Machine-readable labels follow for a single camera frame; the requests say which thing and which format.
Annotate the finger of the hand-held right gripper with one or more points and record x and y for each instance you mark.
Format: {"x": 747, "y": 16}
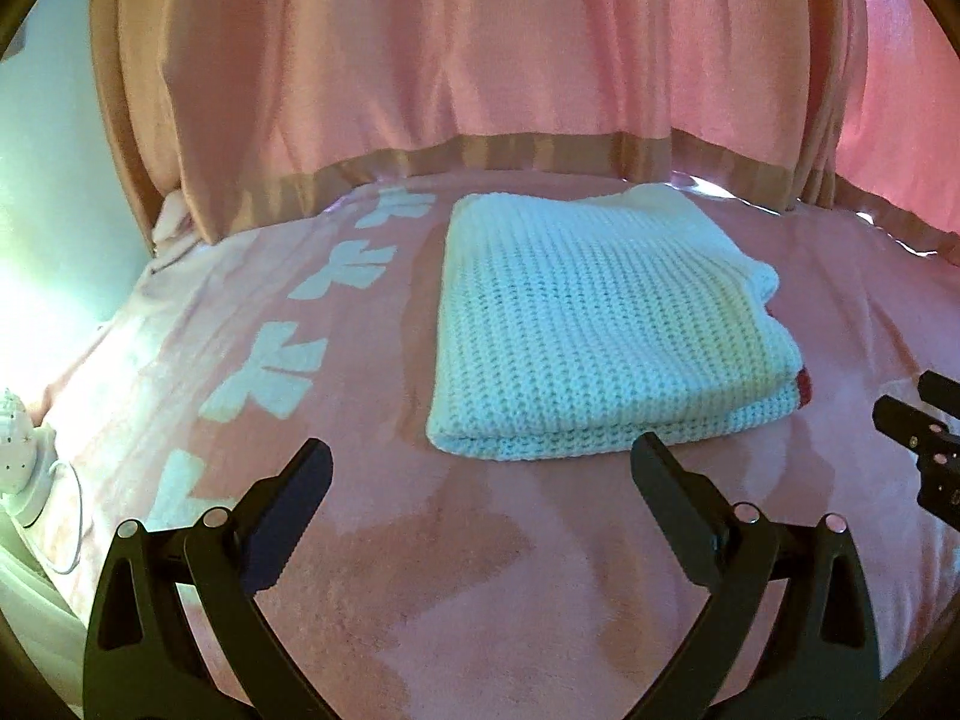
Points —
{"x": 943, "y": 392}
{"x": 907, "y": 427}

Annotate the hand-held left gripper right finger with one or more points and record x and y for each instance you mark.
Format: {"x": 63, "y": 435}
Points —
{"x": 664, "y": 487}

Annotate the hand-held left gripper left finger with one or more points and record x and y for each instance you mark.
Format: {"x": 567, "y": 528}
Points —
{"x": 304, "y": 487}

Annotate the white knitted sweater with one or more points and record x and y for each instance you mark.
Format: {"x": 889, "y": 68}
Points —
{"x": 585, "y": 315}

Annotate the pink printed blanket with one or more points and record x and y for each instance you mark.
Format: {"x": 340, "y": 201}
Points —
{"x": 487, "y": 577}

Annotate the white bed sheet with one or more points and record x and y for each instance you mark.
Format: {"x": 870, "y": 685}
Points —
{"x": 30, "y": 600}

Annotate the white cloth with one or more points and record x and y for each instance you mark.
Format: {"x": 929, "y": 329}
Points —
{"x": 174, "y": 221}

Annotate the pink curtain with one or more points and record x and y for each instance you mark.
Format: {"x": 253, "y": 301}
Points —
{"x": 487, "y": 52}

